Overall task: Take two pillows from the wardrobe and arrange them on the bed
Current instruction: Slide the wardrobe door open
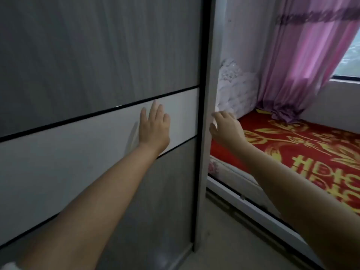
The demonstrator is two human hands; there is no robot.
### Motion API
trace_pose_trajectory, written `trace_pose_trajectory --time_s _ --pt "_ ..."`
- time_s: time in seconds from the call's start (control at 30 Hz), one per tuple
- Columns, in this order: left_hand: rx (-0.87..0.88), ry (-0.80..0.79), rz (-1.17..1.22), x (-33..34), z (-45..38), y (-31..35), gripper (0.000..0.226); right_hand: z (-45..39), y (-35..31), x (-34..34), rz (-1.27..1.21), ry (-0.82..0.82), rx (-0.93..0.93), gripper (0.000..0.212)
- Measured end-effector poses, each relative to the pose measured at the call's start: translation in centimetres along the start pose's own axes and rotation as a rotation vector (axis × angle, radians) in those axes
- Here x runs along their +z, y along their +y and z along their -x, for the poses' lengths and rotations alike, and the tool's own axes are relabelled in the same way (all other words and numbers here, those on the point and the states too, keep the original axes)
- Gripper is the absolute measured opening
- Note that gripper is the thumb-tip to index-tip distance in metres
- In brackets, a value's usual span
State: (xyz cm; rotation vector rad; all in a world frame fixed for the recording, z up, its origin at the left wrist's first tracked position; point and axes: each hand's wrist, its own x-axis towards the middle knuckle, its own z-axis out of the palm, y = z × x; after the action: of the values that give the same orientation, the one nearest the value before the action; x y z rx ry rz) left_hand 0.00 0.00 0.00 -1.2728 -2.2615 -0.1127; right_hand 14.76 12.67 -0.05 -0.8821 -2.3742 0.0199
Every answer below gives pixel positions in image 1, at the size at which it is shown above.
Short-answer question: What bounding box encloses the red gold floral blanket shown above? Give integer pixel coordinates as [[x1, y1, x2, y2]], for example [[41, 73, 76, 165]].
[[210, 109, 360, 216]]

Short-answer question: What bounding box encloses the person's right hand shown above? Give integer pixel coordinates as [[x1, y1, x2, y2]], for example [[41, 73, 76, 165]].
[[209, 110, 248, 149]]

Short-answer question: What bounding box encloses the person's right forearm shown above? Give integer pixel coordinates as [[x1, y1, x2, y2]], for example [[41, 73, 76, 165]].
[[228, 136, 360, 270]]

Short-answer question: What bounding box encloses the white tufted bed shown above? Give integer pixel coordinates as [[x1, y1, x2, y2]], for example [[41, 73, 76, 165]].
[[207, 58, 324, 269]]

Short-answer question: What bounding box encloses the person's left hand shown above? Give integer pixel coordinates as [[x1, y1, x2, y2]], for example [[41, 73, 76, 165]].
[[137, 100, 171, 155]]

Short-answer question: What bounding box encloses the floral mattress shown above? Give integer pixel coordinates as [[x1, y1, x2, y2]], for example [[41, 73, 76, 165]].
[[208, 156, 282, 220]]

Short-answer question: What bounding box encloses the pink curtain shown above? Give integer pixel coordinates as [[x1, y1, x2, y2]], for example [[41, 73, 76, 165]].
[[257, 0, 360, 124]]

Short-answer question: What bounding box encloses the person's white sleeve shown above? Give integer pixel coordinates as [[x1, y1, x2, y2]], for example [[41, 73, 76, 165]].
[[0, 261, 24, 270]]

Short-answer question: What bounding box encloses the black framed window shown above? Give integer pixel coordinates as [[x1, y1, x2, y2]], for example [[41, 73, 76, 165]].
[[333, 28, 360, 83]]

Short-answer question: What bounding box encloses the grey wardrobe sliding door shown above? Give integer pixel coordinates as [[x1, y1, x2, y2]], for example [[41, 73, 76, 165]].
[[0, 0, 204, 270]]

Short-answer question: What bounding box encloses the person's left forearm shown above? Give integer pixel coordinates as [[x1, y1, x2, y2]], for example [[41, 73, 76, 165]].
[[16, 143, 169, 270]]

